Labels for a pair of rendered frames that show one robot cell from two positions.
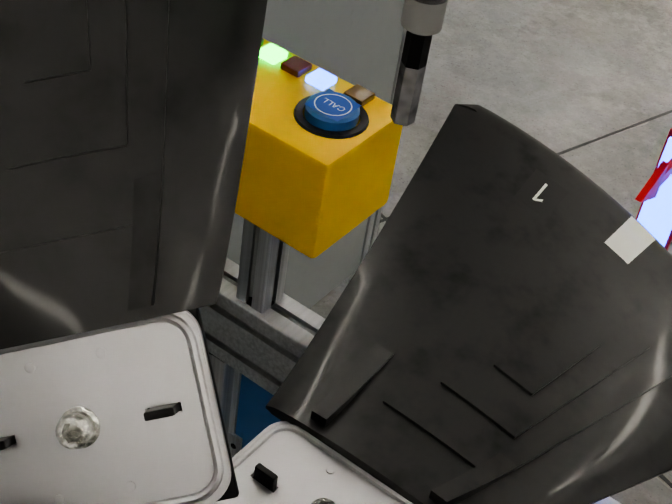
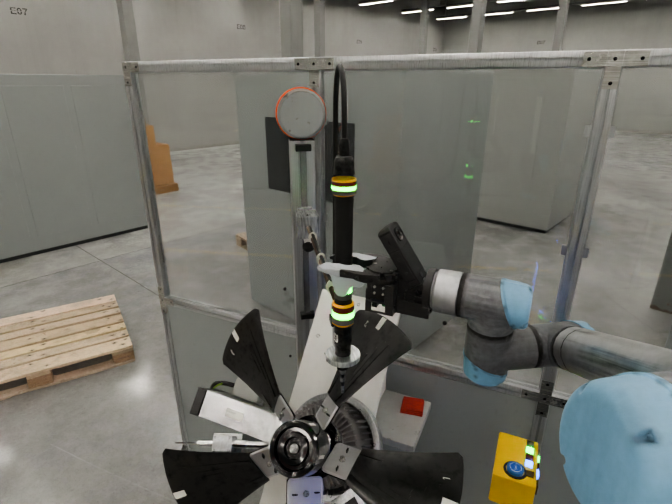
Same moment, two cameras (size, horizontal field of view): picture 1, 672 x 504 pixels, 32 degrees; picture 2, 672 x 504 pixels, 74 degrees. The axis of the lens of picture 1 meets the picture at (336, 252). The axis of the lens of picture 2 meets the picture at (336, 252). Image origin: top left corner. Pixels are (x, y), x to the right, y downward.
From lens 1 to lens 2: 0.90 m
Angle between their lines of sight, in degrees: 72
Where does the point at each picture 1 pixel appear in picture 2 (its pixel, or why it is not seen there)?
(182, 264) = (340, 400)
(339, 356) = (377, 453)
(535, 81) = not seen: outside the picture
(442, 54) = not seen: outside the picture
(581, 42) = not seen: outside the picture
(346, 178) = (502, 485)
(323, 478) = (351, 458)
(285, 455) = (354, 452)
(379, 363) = (378, 459)
